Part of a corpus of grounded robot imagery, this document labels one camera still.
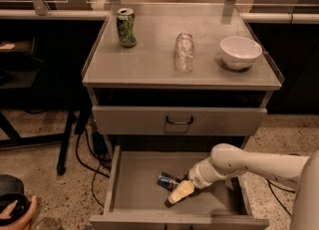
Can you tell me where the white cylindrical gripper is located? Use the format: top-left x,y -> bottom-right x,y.
167,157 -> 219,204

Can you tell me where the blue silver redbull can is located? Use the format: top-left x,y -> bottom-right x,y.
158,172 -> 181,192

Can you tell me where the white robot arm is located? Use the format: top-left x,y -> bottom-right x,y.
167,143 -> 319,230

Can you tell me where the open grey middle drawer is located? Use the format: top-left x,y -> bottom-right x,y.
90,147 -> 269,230

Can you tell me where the grey drawer cabinet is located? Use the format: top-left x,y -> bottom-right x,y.
81,2 -> 285,230

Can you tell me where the closed grey top drawer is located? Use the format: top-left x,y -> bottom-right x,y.
93,106 -> 267,136

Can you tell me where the green soda can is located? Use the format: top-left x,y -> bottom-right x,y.
117,7 -> 137,48

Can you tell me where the person's hand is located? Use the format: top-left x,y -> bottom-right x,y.
0,195 -> 38,230

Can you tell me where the black power adapter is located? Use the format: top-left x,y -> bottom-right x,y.
92,132 -> 108,155

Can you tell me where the clear plastic bottle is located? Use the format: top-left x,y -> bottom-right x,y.
174,31 -> 195,73

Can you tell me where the white ceramic bowl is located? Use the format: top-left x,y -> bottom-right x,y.
220,36 -> 262,70

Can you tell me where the black round controller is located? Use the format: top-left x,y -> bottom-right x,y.
0,192 -> 32,227

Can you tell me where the dark trouser leg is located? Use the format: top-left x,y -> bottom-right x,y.
0,174 -> 24,195

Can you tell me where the black drawer handle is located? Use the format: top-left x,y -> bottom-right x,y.
165,115 -> 194,125

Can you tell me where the black floor cable right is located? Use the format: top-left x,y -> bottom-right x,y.
265,152 -> 302,218

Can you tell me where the black floor cable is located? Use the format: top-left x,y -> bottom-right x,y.
265,152 -> 302,218
75,120 -> 113,208

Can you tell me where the black floor cable left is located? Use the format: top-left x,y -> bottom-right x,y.
75,120 -> 113,208

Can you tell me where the white horizontal rail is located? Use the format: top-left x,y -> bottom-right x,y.
0,9 -> 319,24

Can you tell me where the black table frame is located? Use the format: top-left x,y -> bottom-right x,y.
0,38 -> 89,175

